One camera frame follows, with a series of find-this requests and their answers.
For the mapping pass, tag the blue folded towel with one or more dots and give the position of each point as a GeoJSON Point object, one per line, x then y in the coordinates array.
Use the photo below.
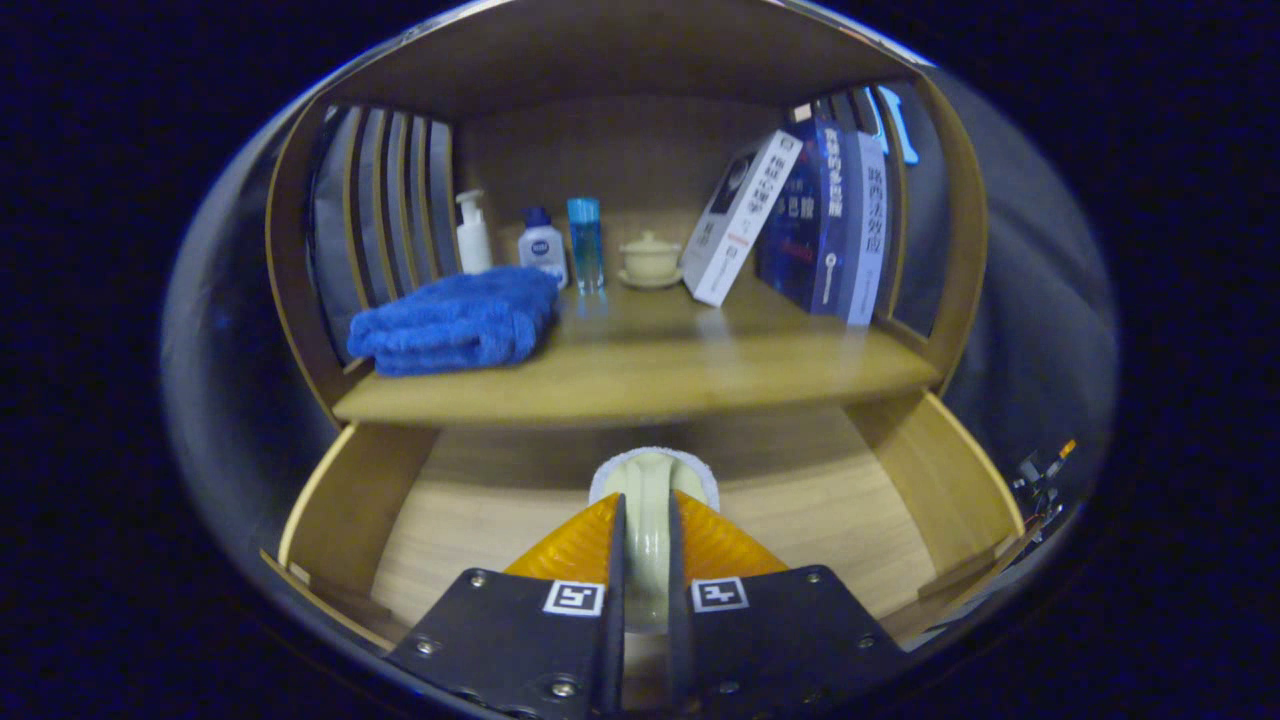
{"type": "Point", "coordinates": [450, 325]}

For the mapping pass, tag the white pump bottle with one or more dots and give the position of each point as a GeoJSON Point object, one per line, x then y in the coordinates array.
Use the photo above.
{"type": "Point", "coordinates": [474, 245]}

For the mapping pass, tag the white bottle with blue cap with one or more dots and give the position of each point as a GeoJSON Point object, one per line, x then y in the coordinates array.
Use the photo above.
{"type": "Point", "coordinates": [543, 250]}

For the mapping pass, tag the wooden cabinet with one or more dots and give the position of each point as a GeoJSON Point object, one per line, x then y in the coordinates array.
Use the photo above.
{"type": "Point", "coordinates": [620, 60]}

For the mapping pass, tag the light purple book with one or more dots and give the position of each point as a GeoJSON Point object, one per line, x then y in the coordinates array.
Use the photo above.
{"type": "Point", "coordinates": [868, 230]}

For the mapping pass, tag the white book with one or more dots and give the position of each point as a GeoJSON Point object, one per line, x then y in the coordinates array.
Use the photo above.
{"type": "Point", "coordinates": [735, 225]}

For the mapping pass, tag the cream brush with white sponge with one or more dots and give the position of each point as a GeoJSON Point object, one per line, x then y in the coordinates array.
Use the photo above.
{"type": "Point", "coordinates": [648, 520]}

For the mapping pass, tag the wooden countertop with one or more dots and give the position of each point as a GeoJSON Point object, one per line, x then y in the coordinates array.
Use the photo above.
{"type": "Point", "coordinates": [650, 360]}

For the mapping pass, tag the cream lidded teacup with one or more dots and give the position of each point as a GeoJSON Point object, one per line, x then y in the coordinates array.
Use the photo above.
{"type": "Point", "coordinates": [650, 262]}

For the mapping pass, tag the clear blue bottle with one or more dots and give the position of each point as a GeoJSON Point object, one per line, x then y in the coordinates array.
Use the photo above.
{"type": "Point", "coordinates": [585, 245]}

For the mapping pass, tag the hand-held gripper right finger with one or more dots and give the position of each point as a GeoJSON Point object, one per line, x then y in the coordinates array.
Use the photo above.
{"type": "Point", "coordinates": [678, 630]}

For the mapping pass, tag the dark blue book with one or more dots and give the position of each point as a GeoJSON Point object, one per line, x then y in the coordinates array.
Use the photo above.
{"type": "Point", "coordinates": [800, 230]}

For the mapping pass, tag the black device with orange tip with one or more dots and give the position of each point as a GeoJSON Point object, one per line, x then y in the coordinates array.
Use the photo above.
{"type": "Point", "coordinates": [1040, 475]}

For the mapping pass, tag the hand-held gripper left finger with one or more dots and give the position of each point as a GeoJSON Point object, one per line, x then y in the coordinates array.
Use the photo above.
{"type": "Point", "coordinates": [616, 620]}

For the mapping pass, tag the wooden drawer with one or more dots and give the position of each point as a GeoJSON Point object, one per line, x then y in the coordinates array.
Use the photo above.
{"type": "Point", "coordinates": [480, 540]}

